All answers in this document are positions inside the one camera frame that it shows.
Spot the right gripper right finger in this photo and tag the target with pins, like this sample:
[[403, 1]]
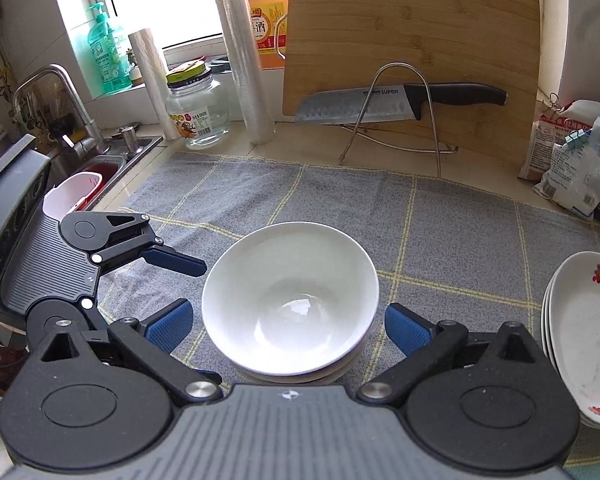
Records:
[[429, 349]]

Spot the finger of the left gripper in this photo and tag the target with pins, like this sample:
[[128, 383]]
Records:
[[208, 376], [168, 258]]

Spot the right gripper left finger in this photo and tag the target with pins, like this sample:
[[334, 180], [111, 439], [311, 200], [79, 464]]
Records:
[[146, 347]]

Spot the plain white bowl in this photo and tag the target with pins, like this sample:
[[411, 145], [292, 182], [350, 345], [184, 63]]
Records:
[[290, 299]]

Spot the lower stacked white plates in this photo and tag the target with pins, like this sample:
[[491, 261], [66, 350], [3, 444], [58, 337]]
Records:
[[555, 349]]

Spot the steel kitchen faucet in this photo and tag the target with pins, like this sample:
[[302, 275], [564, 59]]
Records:
[[48, 101]]

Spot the white plastic colander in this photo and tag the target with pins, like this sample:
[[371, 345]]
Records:
[[71, 195]]

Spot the steel sink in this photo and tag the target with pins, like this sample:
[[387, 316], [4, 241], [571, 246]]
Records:
[[65, 163]]

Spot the red basin in sink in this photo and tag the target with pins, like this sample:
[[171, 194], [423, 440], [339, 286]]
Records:
[[100, 174]]

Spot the grey checked mat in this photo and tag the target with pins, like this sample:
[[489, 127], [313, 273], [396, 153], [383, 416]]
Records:
[[443, 250]]

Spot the steel soap dispenser pump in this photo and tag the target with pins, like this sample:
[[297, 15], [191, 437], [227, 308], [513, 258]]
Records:
[[129, 137]]

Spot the glass jar yellow lid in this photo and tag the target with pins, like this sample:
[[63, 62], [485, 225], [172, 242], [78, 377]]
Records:
[[198, 105]]

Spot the cling film roll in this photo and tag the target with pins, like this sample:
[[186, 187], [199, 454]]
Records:
[[246, 70]]

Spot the green dish soap bottle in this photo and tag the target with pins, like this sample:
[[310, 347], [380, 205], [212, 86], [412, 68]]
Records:
[[109, 45]]

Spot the teal dish on sill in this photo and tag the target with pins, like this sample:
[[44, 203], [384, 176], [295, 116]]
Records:
[[220, 64]]

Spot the white plastic roll at left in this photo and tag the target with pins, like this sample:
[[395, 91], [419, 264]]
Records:
[[152, 64]]

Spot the white seasoning bag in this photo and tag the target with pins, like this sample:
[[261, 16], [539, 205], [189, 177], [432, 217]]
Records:
[[573, 179]]

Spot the red white salt bag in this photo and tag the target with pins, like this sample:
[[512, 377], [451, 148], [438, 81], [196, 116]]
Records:
[[551, 125]]

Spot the orange oil bottle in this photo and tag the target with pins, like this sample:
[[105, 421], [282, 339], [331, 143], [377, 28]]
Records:
[[268, 31]]

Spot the bamboo cutting board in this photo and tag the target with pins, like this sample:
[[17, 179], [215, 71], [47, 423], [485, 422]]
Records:
[[341, 44]]

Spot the black handled santoku knife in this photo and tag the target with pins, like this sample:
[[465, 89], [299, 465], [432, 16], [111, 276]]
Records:
[[391, 103]]

